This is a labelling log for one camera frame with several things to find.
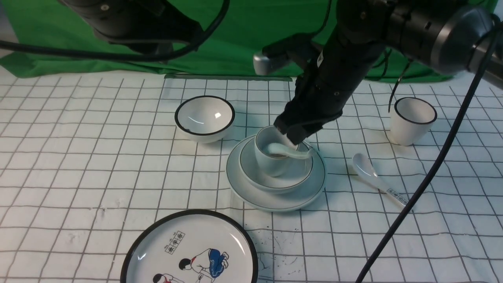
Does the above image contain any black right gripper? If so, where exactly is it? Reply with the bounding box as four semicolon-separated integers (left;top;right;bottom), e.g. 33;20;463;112
274;59;366;145

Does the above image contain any pale blue ceramic spoon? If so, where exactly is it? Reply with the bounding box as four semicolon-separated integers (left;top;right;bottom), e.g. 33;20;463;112
265;143;313;160

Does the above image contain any pale blue ceramic cup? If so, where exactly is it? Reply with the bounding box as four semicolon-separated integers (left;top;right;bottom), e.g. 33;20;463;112
254;125;299;177

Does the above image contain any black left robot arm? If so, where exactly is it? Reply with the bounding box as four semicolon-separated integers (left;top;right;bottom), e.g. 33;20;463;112
61;0;203;54

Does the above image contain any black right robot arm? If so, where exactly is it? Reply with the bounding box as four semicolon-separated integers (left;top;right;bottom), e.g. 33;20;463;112
274;0;502;145

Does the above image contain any white cup black rim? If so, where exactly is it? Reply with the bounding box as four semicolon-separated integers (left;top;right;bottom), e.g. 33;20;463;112
390;97;438;146

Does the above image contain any white ceramic spoon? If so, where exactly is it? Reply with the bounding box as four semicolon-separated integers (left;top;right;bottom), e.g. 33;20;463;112
352;153;408;207

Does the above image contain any pale blue ceramic bowl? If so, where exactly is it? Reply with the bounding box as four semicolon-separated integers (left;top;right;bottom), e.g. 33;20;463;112
239;138;313;194

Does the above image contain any white bowl black rim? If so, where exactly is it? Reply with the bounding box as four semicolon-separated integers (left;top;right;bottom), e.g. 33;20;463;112
174;96;236;143

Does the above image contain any pale blue ceramic plate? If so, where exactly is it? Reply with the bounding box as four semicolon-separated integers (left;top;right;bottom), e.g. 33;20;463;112
226;136;327;212

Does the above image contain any white plate with cartoon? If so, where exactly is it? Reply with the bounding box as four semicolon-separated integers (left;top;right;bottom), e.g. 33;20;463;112
120;209;259;283

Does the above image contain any white grid tablecloth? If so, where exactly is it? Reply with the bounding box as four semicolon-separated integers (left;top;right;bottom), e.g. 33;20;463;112
0;71;503;283

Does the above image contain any green backdrop cloth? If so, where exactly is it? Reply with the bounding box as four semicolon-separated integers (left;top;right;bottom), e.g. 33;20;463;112
0;0;499;83

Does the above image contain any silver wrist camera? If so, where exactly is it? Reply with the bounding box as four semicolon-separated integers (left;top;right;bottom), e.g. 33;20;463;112
253;52;291;76

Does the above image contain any black cable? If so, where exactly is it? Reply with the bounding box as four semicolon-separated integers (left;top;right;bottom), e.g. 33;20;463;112
355;16;503;283
0;0;231;62

